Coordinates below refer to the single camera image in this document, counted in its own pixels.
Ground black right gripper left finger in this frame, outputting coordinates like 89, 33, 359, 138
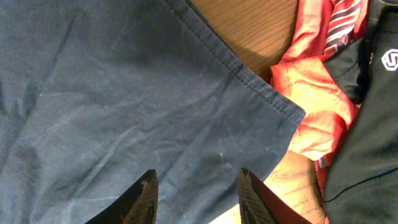
86, 169, 159, 224

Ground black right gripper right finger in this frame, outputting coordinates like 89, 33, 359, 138
238, 168, 310, 224

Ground dark blue denim shorts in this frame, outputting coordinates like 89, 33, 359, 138
1, 0, 305, 223

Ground black garment with white logo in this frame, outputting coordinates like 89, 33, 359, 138
323, 0, 397, 224

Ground red orange garment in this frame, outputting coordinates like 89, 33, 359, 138
269, 0, 371, 224

